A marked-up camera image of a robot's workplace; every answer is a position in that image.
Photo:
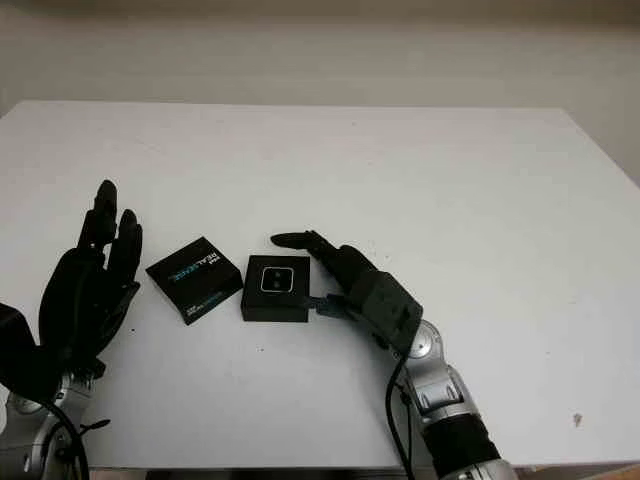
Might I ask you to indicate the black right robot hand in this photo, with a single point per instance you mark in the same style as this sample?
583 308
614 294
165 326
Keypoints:
345 270

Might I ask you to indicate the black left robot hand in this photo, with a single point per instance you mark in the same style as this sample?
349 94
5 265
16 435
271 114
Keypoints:
75 295

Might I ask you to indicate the silver RealSense camera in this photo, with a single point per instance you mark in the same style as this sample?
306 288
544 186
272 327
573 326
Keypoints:
276 280

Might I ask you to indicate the black RealSense box lid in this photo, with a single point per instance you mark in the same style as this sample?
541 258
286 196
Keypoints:
192 280

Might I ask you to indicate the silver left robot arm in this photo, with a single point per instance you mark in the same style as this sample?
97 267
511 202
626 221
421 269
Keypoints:
30 430

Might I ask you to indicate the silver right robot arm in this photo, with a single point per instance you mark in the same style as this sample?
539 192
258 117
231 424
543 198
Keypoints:
445 395

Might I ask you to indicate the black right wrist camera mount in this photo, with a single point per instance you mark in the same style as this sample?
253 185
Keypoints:
392 310

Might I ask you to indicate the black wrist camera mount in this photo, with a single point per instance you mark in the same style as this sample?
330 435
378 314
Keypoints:
392 310
17 345

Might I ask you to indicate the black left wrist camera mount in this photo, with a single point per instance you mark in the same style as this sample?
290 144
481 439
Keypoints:
17 345

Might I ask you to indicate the black camera box base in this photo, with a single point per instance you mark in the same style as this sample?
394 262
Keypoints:
272 310

